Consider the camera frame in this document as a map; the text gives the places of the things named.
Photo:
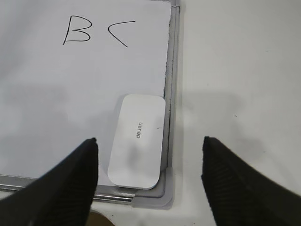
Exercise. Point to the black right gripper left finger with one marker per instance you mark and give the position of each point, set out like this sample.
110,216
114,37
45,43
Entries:
62,197

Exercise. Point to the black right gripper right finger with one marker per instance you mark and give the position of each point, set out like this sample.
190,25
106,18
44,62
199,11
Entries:
239,195

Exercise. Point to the white rectangular whiteboard eraser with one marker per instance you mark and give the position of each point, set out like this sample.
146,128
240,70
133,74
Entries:
135,159

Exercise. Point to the white aluminium-framed whiteboard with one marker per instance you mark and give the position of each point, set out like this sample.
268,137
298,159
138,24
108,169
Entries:
65,67

